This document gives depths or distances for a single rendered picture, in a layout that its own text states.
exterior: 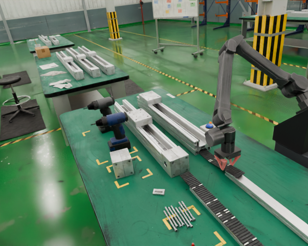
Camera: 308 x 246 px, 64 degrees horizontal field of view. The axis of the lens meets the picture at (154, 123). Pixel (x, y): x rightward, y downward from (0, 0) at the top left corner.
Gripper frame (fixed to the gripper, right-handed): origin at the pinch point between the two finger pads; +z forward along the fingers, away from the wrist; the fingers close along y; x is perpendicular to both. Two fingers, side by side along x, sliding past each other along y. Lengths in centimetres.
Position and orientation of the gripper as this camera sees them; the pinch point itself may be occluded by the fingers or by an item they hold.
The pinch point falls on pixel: (227, 166)
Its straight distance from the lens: 120.3
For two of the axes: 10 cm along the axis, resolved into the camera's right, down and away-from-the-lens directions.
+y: -9.0, 2.7, -3.4
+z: 0.9, 8.9, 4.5
